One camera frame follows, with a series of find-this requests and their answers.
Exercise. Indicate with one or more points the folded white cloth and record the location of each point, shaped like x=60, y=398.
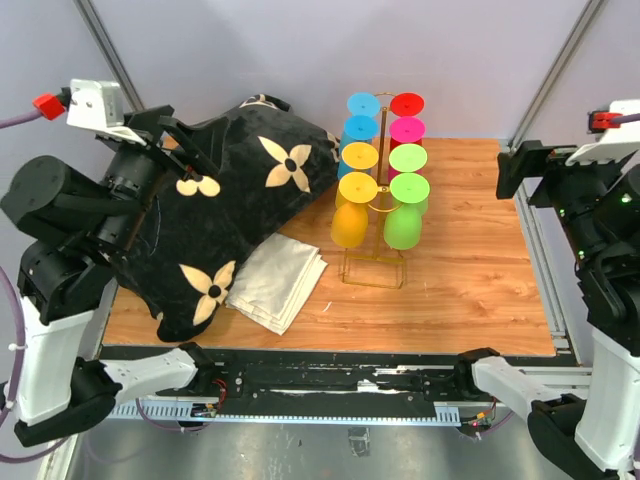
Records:
x=276, y=281

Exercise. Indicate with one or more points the blue wine glass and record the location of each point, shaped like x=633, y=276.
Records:
x=363, y=103
x=358, y=128

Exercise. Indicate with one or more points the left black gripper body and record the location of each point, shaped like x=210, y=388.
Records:
x=136, y=170

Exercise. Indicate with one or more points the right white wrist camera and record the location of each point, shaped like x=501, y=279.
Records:
x=611, y=146

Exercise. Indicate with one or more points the front blue wine glass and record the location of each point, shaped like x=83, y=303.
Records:
x=358, y=128

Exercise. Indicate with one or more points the magenta wine glass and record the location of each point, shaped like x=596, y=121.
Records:
x=407, y=155

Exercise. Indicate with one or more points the rear yellow wine glass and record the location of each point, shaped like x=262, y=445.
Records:
x=359, y=157

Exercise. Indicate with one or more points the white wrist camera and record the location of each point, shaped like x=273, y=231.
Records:
x=98, y=106
x=611, y=146

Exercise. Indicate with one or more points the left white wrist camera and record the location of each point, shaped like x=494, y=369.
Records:
x=98, y=106

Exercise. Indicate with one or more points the gold wire glass rack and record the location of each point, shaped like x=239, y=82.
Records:
x=367, y=265

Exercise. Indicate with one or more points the black floral plush pillow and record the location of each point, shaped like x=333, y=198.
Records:
x=198, y=234

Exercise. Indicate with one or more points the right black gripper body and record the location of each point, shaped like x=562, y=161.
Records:
x=572, y=187

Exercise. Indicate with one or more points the yellow wine glass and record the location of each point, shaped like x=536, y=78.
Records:
x=350, y=221
x=359, y=157

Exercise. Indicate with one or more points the front yellow wine glass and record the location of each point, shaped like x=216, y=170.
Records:
x=350, y=221

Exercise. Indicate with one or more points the red wine glass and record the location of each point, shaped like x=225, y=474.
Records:
x=407, y=105

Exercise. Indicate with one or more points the green wine glass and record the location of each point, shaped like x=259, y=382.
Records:
x=403, y=225
x=406, y=182

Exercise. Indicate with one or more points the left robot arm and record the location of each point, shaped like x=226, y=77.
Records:
x=78, y=227

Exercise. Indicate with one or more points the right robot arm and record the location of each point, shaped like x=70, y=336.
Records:
x=597, y=203

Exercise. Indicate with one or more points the rear blue wine glass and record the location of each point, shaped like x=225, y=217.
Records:
x=363, y=103

